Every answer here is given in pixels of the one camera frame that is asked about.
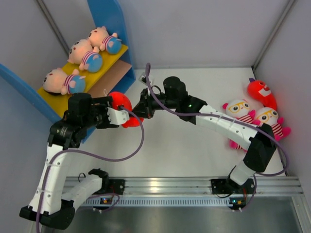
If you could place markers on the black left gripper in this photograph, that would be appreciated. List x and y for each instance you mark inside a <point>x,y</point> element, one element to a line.
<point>102,104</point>

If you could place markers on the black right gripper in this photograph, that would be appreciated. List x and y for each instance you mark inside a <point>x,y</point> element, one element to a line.
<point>144,108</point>

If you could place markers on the red plush monster toy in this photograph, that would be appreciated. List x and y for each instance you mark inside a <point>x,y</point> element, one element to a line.
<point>122,102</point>

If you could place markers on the pig doll black hair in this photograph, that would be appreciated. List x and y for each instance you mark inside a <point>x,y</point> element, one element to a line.
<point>58,82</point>

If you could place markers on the pig doll blue pants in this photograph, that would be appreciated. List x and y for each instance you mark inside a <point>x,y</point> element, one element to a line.
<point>85,56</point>

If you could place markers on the red plush monster white mouth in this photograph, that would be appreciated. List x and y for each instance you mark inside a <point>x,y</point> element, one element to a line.
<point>261,92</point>

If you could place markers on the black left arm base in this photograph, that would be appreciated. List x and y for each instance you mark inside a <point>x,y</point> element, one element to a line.
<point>114,186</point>

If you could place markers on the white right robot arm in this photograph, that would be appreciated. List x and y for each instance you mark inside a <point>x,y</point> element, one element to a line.
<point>258,141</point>

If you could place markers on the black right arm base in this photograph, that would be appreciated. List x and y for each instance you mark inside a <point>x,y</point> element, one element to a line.
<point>227,186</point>

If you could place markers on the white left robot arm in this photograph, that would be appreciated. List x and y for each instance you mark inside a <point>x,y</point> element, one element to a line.
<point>50,207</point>

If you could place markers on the blue wooden toy shelf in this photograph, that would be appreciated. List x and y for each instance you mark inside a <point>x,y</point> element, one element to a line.
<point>116,74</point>

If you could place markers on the white panda doll yellow glasses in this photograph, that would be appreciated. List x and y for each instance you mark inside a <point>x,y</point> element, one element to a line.
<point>239,109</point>

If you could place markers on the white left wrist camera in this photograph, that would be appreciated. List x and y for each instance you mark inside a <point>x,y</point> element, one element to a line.
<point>117,117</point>

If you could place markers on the white right cable connector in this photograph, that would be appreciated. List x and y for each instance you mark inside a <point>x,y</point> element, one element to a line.
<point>143,80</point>

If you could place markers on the aluminium mounting rail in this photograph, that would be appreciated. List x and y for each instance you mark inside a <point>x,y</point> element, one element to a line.
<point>282,186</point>

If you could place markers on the slotted grey cable duct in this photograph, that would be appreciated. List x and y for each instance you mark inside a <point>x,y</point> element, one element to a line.
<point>163,202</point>

